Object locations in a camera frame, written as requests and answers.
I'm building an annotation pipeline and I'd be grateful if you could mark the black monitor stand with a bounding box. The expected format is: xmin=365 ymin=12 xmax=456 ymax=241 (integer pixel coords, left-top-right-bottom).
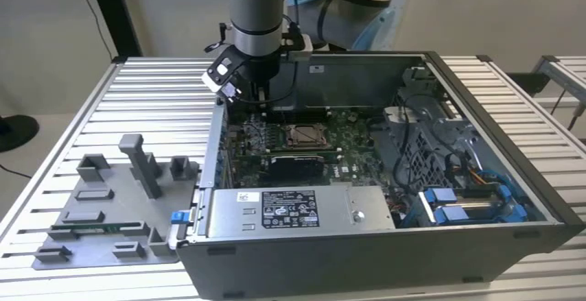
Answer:
xmin=0 ymin=115 xmax=40 ymax=154

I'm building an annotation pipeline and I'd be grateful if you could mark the grey parts rack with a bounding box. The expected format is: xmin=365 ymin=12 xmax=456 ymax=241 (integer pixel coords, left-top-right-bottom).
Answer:
xmin=31 ymin=134 xmax=203 ymax=271

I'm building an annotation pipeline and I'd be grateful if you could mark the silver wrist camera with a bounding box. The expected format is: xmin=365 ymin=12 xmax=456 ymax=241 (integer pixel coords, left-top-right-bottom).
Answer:
xmin=278 ymin=32 xmax=317 ymax=64

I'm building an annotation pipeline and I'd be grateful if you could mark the green motherboard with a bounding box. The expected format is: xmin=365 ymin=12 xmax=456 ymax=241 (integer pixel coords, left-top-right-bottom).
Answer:
xmin=226 ymin=104 xmax=399 ymax=192

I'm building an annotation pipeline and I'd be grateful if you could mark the metal CPU socket cover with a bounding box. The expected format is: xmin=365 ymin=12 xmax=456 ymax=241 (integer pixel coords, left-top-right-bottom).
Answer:
xmin=279 ymin=122 xmax=330 ymax=149

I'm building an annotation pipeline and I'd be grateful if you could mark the grey metal disk bay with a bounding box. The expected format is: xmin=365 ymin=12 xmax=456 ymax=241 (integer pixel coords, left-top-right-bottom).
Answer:
xmin=370 ymin=105 xmax=486 ymax=192

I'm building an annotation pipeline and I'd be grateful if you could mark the blue case latch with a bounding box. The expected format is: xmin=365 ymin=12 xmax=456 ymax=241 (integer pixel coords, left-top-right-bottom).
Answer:
xmin=169 ymin=210 xmax=190 ymax=227

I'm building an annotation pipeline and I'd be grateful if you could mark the black graphics card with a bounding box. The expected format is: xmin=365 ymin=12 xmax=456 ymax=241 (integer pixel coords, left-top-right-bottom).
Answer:
xmin=258 ymin=153 xmax=343 ymax=182

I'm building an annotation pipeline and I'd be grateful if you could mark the CPU socket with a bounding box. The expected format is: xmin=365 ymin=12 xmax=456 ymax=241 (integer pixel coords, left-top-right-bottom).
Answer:
xmin=278 ymin=121 xmax=331 ymax=150

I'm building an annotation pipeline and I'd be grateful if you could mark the aluminium slat side table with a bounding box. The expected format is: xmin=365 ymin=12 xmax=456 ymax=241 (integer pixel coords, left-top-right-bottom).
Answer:
xmin=506 ymin=55 xmax=586 ymax=137

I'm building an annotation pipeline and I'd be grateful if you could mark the black PC case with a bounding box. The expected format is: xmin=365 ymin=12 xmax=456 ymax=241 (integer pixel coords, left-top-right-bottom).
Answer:
xmin=177 ymin=50 xmax=580 ymax=300

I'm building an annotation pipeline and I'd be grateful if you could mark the green RAM stick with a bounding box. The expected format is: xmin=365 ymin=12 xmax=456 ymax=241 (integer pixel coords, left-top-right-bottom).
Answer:
xmin=50 ymin=221 xmax=143 ymax=234
xmin=265 ymin=145 xmax=343 ymax=155

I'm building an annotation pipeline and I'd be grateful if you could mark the hard disk in blue carrier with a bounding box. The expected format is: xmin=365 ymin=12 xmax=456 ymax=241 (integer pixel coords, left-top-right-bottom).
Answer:
xmin=433 ymin=197 xmax=528 ymax=226
xmin=421 ymin=182 xmax=514 ymax=209

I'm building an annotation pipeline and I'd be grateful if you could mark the silver power supply unit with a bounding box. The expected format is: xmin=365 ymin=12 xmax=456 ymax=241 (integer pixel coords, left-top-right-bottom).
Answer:
xmin=205 ymin=186 xmax=398 ymax=240

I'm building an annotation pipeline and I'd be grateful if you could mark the black vertical post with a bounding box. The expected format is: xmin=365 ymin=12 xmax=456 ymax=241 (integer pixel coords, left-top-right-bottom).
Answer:
xmin=86 ymin=0 xmax=145 ymax=58

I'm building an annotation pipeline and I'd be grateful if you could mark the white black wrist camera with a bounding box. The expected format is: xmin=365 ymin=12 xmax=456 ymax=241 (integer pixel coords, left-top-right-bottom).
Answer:
xmin=201 ymin=45 xmax=251 ymax=105

